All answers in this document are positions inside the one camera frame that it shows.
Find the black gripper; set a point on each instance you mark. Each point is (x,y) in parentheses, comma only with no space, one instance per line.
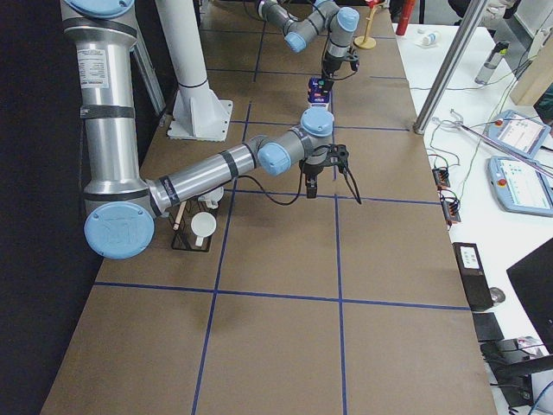
(331,64)
(312,167)

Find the blue Pascual milk carton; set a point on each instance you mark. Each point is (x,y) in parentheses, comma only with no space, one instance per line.
(317,98)

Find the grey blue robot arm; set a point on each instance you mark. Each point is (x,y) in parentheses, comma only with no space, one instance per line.
(120,204)
(338,23)

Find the wooden mug tree stand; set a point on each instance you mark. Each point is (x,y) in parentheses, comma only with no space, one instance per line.
(366,41)

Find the white ribbed mug left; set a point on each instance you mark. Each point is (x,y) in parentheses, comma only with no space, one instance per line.
(212,198)

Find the red bottle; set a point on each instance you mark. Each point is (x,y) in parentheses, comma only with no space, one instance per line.
(404,20)

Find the white blue tube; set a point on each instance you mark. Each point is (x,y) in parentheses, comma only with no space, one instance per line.
(430,39)

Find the white HOME mug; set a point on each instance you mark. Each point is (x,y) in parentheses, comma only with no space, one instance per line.
(203,225)

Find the orange relay module far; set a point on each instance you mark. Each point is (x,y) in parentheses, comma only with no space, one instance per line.
(441,177)

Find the orange relay module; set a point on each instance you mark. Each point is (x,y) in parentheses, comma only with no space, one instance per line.
(450,207)
(441,177)

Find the orange relay module near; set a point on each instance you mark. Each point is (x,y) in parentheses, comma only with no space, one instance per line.
(450,207)

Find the black power adapter box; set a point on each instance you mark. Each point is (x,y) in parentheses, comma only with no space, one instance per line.
(472,276)

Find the teach pendant far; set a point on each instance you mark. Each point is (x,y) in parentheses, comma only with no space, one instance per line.
(522,134)

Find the teach pendant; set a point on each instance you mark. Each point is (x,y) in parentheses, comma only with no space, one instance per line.
(518,188)
(522,134)

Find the teach pendant near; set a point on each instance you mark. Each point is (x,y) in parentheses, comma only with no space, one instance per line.
(518,188)

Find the black monitor corner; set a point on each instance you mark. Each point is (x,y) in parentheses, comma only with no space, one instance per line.
(531,278)

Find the white camera post base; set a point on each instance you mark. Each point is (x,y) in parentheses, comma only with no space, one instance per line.
(198,113)

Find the black wire mug rack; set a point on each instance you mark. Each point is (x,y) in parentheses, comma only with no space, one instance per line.
(183,237)

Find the aluminium frame post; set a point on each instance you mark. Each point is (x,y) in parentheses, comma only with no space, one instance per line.
(464,33)

